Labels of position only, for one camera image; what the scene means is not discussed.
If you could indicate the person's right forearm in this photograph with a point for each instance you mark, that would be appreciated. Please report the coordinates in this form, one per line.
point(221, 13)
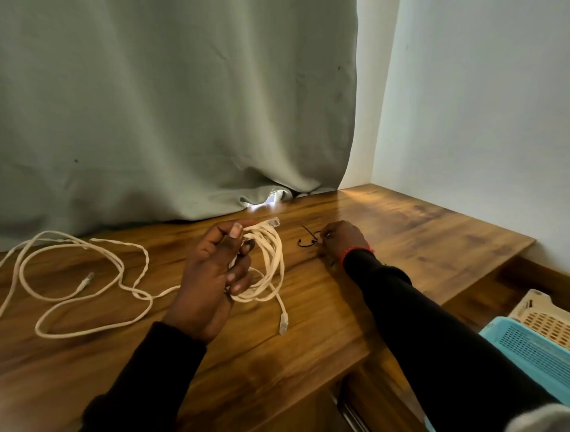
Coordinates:
point(423, 334)

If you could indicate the person's left forearm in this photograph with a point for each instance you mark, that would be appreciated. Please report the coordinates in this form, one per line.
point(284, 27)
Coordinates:
point(147, 387)

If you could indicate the blue plastic basket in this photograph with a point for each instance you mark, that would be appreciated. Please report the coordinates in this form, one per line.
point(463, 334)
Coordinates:
point(525, 351)

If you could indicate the grey-green curtain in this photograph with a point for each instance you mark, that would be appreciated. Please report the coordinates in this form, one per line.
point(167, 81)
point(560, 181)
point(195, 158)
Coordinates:
point(178, 89)

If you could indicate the wooden cabinet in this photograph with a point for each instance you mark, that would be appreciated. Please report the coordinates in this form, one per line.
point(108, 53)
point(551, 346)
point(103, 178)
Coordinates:
point(423, 231)

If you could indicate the person's left hand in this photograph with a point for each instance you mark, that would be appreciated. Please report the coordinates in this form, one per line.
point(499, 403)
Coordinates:
point(205, 289)

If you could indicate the person's right hand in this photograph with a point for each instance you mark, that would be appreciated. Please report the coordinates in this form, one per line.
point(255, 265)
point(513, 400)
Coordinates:
point(345, 238)

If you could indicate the beige plastic basket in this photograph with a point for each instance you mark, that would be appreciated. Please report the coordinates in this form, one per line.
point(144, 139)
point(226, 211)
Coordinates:
point(543, 320)

